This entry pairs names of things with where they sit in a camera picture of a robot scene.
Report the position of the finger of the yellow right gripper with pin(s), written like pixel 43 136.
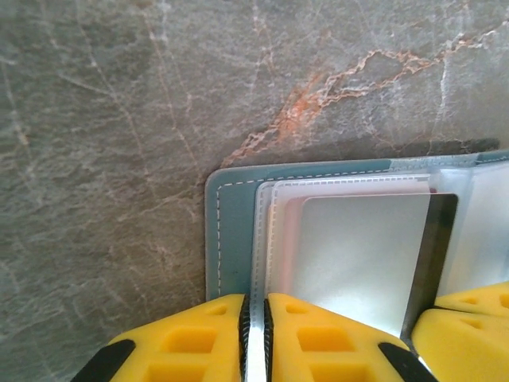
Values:
pixel 469 350
pixel 481 302

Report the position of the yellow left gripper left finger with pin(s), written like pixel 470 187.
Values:
pixel 191 342

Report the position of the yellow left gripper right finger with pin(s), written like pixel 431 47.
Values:
pixel 318 346

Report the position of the silver card with black stripe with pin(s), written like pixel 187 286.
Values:
pixel 358 254

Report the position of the teal card holder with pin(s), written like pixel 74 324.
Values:
pixel 230 238

